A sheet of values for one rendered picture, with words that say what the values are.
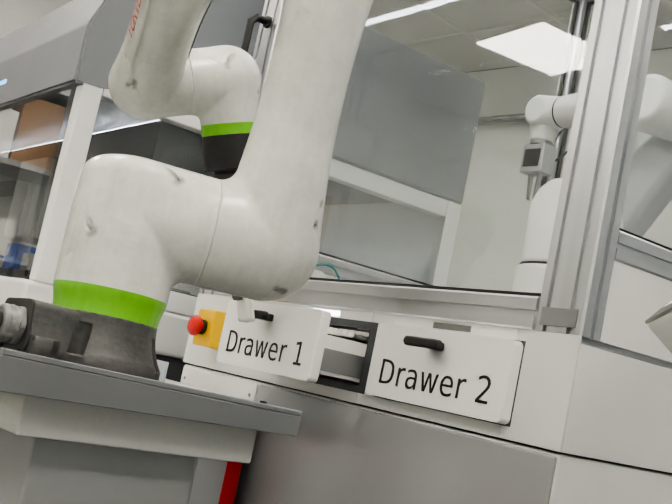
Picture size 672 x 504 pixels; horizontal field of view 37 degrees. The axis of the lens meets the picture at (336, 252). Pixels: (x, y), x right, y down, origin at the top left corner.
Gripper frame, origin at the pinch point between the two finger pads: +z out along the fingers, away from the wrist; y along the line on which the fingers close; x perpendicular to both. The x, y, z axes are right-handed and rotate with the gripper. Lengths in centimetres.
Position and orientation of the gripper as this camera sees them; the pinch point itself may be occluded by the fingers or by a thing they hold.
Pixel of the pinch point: (244, 299)
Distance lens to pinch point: 159.9
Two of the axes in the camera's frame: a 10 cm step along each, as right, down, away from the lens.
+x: 5.8, 0.2, -8.2
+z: 0.8, 9.9, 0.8
